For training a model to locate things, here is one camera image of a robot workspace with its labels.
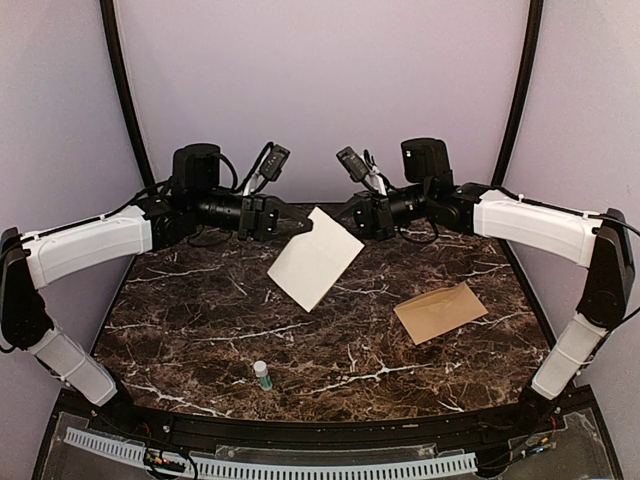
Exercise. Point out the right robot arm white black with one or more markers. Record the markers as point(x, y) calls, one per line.
point(598, 242)

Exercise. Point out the right black frame post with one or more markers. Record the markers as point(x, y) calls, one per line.
point(520, 93)

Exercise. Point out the white letter paper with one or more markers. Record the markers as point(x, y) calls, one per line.
point(311, 263)

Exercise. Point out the black front rail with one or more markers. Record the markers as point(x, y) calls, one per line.
point(578, 420)

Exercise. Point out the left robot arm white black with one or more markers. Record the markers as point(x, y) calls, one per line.
point(156, 218)

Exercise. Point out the left black frame post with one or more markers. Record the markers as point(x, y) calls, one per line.
point(121, 81)

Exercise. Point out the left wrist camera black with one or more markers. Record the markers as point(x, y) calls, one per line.
point(271, 167)

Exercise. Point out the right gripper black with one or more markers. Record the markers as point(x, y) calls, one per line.
point(373, 215)

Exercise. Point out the white slotted cable duct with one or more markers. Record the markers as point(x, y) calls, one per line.
point(256, 463)

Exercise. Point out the black frame post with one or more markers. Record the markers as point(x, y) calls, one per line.
point(520, 93)
point(121, 81)

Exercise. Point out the green glue stick white cap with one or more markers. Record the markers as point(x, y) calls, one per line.
point(262, 374)

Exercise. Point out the brown paper envelope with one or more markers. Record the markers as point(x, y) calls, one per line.
point(435, 313)

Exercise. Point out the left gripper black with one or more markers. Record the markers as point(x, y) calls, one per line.
point(259, 219)

